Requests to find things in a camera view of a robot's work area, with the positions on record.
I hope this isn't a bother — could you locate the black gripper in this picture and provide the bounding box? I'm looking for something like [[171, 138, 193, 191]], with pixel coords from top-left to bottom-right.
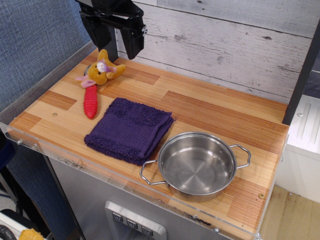
[[77, 0, 146, 60]]

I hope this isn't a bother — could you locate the dark blue cloth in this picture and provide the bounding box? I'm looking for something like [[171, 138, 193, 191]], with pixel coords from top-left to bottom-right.
[[84, 97, 174, 166]]

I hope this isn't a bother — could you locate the brown plush toy animal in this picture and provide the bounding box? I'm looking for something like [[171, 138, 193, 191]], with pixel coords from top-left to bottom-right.
[[75, 49, 126, 89]]

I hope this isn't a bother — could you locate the clear acrylic front guard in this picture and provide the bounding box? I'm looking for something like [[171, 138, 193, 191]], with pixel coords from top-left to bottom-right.
[[0, 119, 288, 240]]

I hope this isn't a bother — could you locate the stainless toy fridge cabinet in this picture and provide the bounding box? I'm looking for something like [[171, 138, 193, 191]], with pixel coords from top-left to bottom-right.
[[47, 156, 241, 240]]

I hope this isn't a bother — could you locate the silver dispenser button panel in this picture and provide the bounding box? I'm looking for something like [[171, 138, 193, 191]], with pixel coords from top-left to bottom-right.
[[104, 200, 167, 240]]

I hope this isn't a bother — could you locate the yellow object bottom left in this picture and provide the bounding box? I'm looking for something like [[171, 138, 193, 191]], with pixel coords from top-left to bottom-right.
[[18, 228, 45, 240]]

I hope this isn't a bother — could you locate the white ribbed counter unit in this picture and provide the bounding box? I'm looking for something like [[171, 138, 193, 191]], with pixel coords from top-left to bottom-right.
[[275, 95, 320, 203]]

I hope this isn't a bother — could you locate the dark left frame post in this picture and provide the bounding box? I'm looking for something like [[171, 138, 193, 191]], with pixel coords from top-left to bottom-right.
[[90, 0, 119, 63]]

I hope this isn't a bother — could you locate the dark frame post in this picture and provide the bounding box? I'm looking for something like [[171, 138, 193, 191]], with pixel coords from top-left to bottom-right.
[[90, 0, 119, 63], [282, 22, 320, 126]]

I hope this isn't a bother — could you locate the red ribbed handle spoon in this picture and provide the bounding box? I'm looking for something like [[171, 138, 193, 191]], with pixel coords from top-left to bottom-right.
[[82, 79, 98, 119]]

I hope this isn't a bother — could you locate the steel pan with handles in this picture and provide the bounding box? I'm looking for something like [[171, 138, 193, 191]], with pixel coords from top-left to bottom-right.
[[154, 131, 251, 202]]

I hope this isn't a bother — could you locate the dark right frame post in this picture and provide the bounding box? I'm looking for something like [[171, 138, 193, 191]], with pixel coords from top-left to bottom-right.
[[282, 22, 320, 126]]

